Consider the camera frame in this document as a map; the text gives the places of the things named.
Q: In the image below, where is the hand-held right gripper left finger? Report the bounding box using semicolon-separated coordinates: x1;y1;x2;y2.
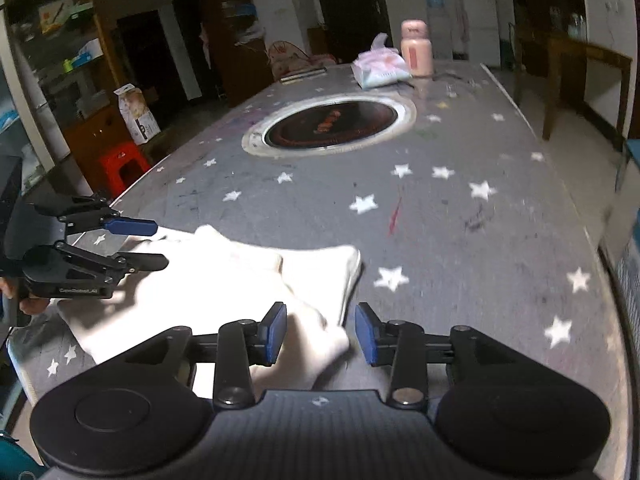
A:
122;302;288;409

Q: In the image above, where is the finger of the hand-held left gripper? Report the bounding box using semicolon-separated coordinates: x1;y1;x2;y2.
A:
53;240;170;287
31;194;159;237

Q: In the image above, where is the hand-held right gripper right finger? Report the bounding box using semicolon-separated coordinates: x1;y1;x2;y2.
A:
355;302;521;408

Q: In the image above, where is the white garment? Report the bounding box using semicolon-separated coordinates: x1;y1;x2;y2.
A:
54;224;362;397

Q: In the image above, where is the person's left hand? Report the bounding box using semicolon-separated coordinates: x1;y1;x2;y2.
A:
0;278;52;317

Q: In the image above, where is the red plastic stool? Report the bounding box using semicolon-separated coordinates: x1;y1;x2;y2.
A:
97;141;152;197

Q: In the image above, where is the printed cardboard box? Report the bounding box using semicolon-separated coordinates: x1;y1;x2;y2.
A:
113;83;162;146

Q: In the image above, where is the grey star-printed tablecloth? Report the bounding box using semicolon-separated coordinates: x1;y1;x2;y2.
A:
7;59;632;461

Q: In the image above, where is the wooden shelf cabinet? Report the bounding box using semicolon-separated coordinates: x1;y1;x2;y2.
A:
0;0;121;191

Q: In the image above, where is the round built-in induction cooker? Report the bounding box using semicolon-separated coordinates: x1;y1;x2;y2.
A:
242;95;417;159

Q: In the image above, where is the flat dark book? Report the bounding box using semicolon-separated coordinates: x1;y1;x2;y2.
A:
279;66;329;84

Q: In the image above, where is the floral cushioned chair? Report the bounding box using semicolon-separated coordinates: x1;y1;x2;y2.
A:
267;40;337;82

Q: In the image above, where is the soft tissue pack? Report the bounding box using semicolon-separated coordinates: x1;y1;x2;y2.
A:
351;33;414;90

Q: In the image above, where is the pink bottle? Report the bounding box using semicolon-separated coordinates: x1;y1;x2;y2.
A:
401;20;433;78

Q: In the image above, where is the blue plastic crate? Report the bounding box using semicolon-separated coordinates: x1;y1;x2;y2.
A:
614;138;640;194

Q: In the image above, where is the water dispenser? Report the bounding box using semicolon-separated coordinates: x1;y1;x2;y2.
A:
424;0;454;60

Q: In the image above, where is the white refrigerator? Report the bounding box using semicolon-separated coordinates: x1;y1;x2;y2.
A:
457;0;502;69

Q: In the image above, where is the wooden side table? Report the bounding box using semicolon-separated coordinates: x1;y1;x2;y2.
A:
514;24;634;142

